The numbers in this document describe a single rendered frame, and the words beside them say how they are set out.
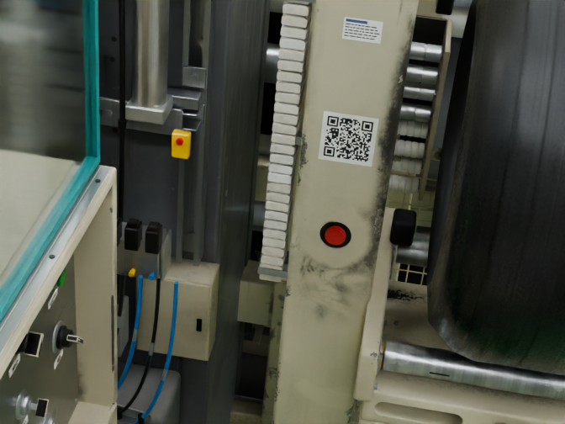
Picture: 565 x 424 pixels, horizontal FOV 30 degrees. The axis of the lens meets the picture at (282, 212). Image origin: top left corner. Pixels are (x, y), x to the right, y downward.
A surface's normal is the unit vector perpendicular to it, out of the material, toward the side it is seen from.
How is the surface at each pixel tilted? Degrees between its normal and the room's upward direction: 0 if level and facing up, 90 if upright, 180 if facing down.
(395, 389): 0
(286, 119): 90
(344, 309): 90
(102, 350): 90
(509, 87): 59
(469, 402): 0
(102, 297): 90
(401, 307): 0
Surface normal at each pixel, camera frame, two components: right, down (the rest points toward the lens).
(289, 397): -0.16, 0.53
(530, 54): -0.29, -0.36
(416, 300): 0.08, -0.83
